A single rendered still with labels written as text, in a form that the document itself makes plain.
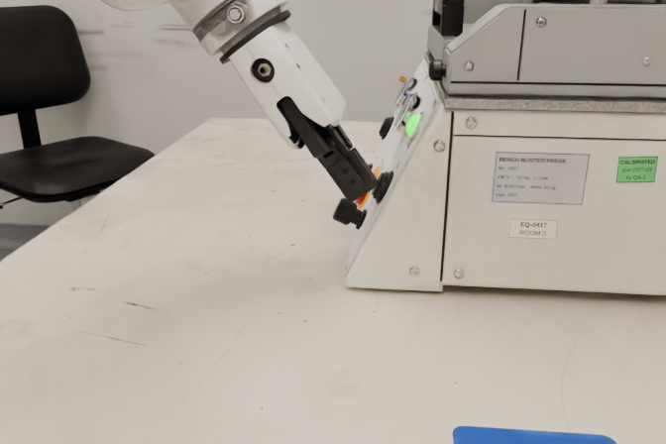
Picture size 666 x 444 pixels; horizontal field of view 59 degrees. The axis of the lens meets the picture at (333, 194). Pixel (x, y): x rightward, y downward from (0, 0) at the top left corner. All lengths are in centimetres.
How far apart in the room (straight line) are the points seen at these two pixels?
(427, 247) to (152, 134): 185
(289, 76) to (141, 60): 178
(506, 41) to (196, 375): 34
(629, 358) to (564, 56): 23
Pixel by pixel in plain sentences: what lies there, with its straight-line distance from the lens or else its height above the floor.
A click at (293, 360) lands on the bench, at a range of 46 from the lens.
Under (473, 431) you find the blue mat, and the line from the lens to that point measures 41.
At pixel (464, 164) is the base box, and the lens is 50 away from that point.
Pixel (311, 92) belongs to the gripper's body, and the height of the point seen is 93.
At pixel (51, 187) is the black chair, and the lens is 184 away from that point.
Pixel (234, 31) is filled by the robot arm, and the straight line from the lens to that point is 51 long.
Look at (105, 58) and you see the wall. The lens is 231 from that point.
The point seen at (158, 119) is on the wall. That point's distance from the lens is 227.
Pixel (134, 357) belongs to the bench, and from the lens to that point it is 48.
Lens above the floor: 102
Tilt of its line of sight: 20 degrees down
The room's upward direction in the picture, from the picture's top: straight up
